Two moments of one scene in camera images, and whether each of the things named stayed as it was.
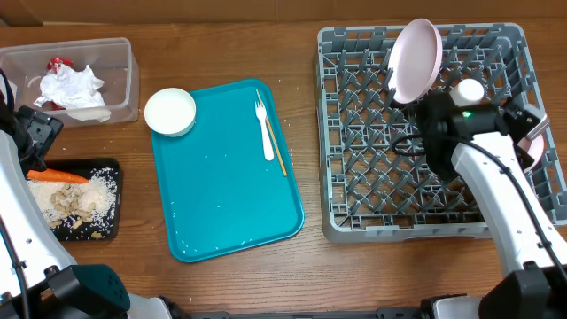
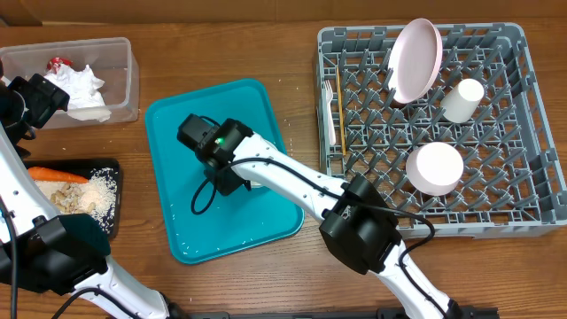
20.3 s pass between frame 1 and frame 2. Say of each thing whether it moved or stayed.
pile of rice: stayed
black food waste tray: stayed
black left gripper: moved
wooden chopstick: moved
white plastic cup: stayed
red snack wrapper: stayed
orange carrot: stayed
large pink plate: stayed
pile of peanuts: stayed
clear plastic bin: stayed
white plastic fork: moved
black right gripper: moved
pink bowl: moved
